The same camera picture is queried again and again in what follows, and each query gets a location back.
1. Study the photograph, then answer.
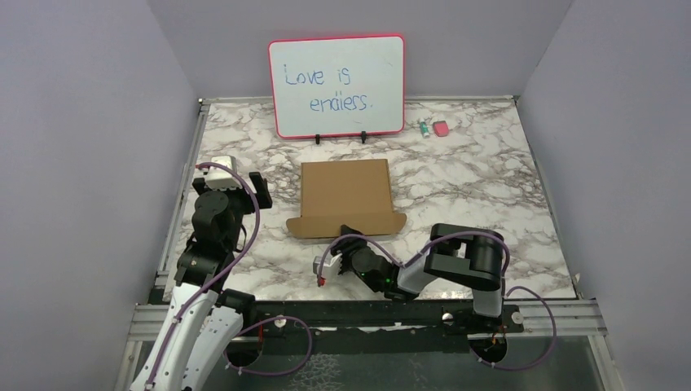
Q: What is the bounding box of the brown cardboard box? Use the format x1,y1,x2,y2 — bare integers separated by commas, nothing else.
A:
286,159,407,239

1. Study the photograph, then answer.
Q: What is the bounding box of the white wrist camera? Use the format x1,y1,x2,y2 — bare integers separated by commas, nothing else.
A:
312,253,342,280
204,156,241,191

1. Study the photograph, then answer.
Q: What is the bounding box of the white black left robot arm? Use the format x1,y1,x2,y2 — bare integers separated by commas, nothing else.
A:
130,163,272,390

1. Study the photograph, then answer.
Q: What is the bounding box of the pink framed whiteboard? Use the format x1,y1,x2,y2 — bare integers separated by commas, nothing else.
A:
267,34,406,139

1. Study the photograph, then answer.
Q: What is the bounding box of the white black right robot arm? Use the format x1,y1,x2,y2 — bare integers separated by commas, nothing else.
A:
312,223,510,332

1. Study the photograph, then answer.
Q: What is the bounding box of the pink eraser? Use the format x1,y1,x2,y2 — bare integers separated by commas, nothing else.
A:
433,121,450,138

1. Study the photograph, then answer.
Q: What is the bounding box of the black whiteboard stand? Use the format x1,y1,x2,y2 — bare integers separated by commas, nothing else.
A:
315,131,368,145

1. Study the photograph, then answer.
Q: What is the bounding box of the green white marker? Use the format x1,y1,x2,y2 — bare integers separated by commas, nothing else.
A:
419,121,430,138

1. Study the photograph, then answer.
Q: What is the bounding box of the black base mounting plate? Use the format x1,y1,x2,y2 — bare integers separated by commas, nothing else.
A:
222,299,524,355

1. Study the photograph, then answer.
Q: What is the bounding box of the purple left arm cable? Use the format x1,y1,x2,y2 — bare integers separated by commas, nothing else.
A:
144,161,315,389

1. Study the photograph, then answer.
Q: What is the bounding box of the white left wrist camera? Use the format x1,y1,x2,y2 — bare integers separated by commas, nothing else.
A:
204,156,241,191

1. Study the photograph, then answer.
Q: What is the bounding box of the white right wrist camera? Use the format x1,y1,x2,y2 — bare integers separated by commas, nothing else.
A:
312,253,342,280

